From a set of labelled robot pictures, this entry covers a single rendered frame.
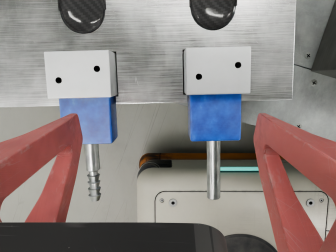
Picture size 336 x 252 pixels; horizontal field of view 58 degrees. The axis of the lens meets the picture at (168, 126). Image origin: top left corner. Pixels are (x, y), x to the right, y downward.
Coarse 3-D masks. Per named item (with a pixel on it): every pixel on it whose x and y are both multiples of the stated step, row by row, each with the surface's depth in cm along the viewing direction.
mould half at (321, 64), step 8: (328, 24) 30; (328, 32) 30; (328, 40) 29; (320, 48) 30; (328, 48) 29; (320, 56) 30; (328, 56) 28; (320, 64) 29; (328, 64) 28; (320, 72) 30; (328, 72) 29
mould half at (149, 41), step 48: (0, 0) 25; (48, 0) 25; (144, 0) 25; (240, 0) 25; (288, 0) 25; (0, 48) 26; (48, 48) 26; (96, 48) 26; (144, 48) 26; (288, 48) 26; (0, 96) 26; (144, 96) 26; (288, 96) 26
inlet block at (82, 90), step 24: (48, 72) 23; (72, 72) 23; (96, 72) 23; (48, 96) 24; (72, 96) 24; (96, 96) 24; (96, 120) 25; (96, 144) 27; (96, 168) 27; (96, 192) 27
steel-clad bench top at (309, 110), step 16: (304, 0) 30; (320, 0) 30; (304, 16) 30; (320, 16) 30; (304, 32) 31; (320, 32) 31; (304, 48) 31; (304, 64) 31; (304, 80) 31; (320, 80) 31; (304, 96) 32; (320, 96) 32; (256, 112) 32; (272, 112) 32; (288, 112) 32; (304, 112) 32; (320, 112) 32; (304, 128) 32; (320, 128) 32
